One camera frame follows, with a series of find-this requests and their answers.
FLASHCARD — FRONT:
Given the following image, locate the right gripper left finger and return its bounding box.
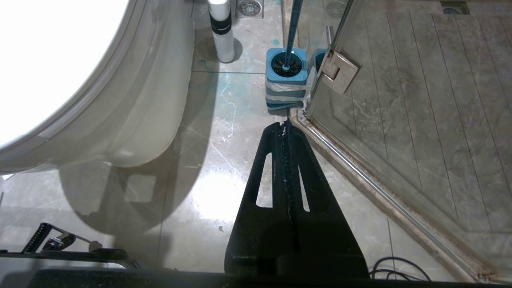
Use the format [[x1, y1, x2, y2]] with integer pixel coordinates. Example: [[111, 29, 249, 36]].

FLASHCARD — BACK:
[[224, 122, 294, 277]]

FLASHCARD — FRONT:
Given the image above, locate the metal door hinge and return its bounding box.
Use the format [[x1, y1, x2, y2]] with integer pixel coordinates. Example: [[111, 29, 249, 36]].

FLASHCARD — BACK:
[[320, 49, 359, 96]]

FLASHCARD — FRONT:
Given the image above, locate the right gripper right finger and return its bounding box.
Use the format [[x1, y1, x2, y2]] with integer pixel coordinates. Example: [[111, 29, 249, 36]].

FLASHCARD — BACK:
[[286, 123, 370, 278]]

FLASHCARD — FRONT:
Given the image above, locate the blue toilet brush holder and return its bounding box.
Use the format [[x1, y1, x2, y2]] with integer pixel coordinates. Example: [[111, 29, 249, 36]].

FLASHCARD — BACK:
[[265, 48, 309, 111]]

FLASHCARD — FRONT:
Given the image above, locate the glass shower door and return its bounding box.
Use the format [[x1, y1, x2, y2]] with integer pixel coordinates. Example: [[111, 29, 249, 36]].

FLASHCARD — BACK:
[[306, 0, 512, 280]]

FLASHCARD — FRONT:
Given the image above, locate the black cable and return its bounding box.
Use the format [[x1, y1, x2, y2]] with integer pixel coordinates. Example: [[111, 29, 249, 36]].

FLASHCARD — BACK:
[[369, 257, 432, 281]]

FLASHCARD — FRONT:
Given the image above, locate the white toilet bowl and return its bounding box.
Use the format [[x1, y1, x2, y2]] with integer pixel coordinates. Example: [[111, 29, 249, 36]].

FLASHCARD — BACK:
[[0, 0, 195, 174]]

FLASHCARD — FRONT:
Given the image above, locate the blue toilet brush handle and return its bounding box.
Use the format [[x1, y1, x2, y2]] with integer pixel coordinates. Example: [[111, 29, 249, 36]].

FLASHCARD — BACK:
[[281, 0, 304, 71]]

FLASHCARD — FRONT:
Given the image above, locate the metal floor drain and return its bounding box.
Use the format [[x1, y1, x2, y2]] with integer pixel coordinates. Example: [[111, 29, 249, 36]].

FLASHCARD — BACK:
[[236, 0, 264, 19]]

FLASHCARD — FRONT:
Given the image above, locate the white pipe with black band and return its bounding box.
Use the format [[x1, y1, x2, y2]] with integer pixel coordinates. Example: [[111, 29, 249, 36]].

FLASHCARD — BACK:
[[207, 0, 236, 63]]

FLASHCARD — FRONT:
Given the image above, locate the metal shower door sill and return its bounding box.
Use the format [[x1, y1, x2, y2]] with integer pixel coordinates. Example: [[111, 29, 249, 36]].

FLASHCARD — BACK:
[[291, 110, 496, 283]]

